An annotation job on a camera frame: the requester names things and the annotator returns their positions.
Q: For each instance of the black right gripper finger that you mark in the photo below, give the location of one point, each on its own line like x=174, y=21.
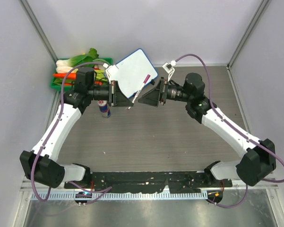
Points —
x=149, y=101
x=154, y=93

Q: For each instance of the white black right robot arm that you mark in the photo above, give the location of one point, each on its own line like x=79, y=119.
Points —
x=256, y=156

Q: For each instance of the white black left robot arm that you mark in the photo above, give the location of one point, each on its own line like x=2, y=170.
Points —
x=40, y=164

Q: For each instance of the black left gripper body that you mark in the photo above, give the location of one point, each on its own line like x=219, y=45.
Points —
x=112, y=92

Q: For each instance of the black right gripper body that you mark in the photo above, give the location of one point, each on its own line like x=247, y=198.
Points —
x=164, y=91

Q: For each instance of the white marker with magenta cap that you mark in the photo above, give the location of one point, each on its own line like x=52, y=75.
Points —
x=136, y=94

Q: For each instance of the blue framed whiteboard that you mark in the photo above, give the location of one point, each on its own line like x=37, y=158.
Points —
x=134, y=68

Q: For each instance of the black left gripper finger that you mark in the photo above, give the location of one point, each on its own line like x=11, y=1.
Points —
x=123, y=102
x=123, y=91

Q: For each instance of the pale green bean bundle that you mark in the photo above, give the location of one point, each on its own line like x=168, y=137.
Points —
x=106, y=62

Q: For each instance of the small orange carrot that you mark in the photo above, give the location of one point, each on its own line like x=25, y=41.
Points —
x=98, y=83

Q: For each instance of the green bok choy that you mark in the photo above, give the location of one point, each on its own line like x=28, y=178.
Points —
x=64, y=66

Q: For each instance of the white slotted cable duct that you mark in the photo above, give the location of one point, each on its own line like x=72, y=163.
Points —
x=165, y=195

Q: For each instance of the red bull can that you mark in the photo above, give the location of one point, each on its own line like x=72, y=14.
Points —
x=104, y=108

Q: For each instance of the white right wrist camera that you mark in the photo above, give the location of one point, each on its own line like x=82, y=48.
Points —
x=169, y=68

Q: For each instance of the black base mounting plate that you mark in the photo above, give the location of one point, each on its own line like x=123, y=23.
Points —
x=154, y=182

